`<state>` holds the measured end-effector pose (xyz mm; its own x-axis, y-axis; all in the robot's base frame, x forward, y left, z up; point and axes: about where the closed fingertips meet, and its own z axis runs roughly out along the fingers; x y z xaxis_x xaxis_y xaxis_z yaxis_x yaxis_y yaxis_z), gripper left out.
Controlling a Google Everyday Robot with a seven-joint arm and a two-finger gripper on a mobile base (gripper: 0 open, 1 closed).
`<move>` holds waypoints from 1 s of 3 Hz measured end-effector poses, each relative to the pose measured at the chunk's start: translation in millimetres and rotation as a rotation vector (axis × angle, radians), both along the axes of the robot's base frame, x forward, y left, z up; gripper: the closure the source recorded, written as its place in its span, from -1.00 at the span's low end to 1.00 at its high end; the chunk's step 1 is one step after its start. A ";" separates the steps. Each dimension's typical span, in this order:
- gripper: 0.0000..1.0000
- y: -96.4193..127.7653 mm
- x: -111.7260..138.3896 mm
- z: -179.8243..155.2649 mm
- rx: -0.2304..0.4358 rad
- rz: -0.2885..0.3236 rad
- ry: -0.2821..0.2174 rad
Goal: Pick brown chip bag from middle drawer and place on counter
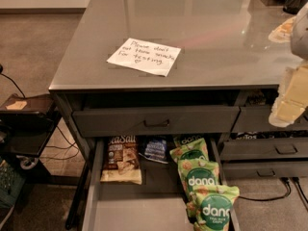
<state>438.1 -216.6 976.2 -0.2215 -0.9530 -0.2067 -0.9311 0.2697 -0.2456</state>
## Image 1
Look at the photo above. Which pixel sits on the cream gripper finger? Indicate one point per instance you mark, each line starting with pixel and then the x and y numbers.
pixel 292 99
pixel 283 32

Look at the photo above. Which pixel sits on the brown sea salt chip bag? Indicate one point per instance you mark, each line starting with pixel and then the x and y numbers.
pixel 122 161

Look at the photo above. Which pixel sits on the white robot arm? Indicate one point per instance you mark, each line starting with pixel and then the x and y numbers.
pixel 299 35

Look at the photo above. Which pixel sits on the grey top right drawer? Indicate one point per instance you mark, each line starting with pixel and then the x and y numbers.
pixel 256 119

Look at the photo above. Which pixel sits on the grey bottom right drawer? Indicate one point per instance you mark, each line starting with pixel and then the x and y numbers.
pixel 269 169

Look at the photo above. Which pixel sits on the grey top left drawer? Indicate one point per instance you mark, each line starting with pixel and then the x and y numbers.
pixel 155 120

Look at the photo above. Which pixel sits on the green Dang bag rear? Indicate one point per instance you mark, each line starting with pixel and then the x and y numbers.
pixel 193 150

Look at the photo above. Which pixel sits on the green dang bag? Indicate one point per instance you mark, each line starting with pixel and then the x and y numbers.
pixel 213 206
pixel 193 150
pixel 196 172

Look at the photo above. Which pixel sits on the green Dang bag middle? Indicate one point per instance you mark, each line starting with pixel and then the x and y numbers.
pixel 196 172

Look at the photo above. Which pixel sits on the green Dang bag front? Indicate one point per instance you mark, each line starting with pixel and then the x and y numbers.
pixel 213 206

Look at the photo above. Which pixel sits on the blue snack bag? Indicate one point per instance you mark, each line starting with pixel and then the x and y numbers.
pixel 154 149

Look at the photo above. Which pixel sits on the open grey middle drawer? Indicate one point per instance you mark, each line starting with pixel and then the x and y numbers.
pixel 157 204

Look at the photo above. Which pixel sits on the white handwritten paper note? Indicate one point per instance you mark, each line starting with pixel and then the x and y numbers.
pixel 149 57

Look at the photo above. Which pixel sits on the grey metal cabinet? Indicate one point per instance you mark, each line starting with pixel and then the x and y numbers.
pixel 226 59

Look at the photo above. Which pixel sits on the black side cart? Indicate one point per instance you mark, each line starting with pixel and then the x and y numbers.
pixel 27 124

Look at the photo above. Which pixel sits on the teal plastic crate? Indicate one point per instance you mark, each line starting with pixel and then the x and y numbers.
pixel 11 184

